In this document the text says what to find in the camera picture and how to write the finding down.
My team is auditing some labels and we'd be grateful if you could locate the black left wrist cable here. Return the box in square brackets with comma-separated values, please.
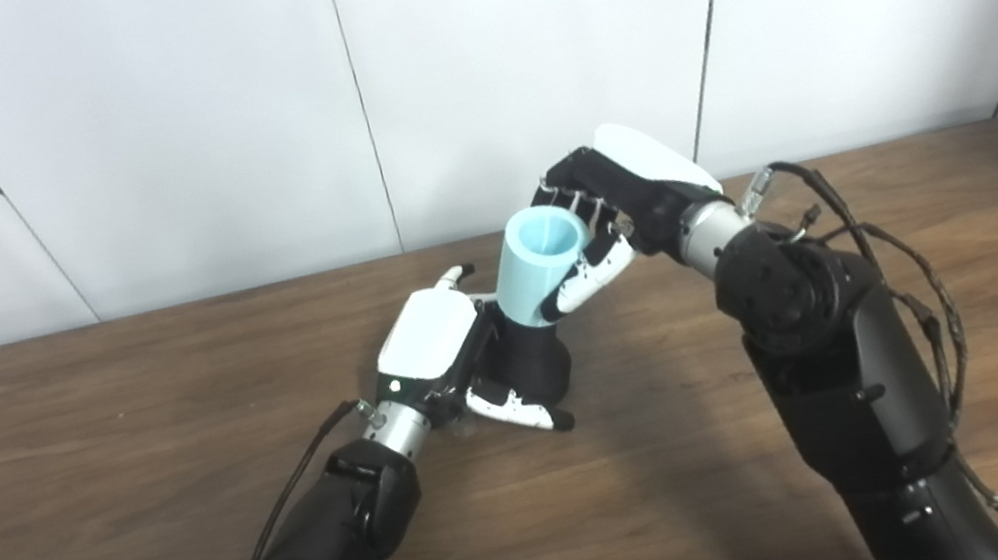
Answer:
[197, 397, 397, 560]

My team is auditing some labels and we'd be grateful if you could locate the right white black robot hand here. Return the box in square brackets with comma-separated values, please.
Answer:
[512, 102, 763, 326]

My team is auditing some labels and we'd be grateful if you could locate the light blue cylinder cup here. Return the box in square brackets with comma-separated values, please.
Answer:
[482, 200, 605, 333]

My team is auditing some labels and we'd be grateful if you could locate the black flared nozzle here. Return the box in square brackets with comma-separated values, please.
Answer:
[473, 293, 579, 416]

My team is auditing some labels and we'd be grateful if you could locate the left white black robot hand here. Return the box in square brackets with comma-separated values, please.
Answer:
[354, 250, 578, 462]

